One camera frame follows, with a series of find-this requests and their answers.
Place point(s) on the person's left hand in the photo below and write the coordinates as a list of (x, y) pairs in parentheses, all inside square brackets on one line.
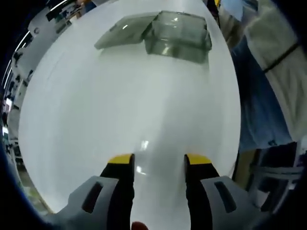
[(139, 226)]

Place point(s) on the dark office chair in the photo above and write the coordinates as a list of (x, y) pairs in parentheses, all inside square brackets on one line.
[(271, 155)]

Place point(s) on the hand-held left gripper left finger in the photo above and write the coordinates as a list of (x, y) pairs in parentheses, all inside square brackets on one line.
[(120, 172)]

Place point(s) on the person's blue jeans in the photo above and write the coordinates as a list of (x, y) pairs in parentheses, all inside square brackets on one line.
[(259, 107)]

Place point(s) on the grey transparent guide fixture box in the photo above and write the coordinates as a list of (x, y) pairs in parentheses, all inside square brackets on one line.
[(177, 31)]

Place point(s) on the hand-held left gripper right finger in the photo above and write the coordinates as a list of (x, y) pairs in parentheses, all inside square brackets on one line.
[(201, 171)]

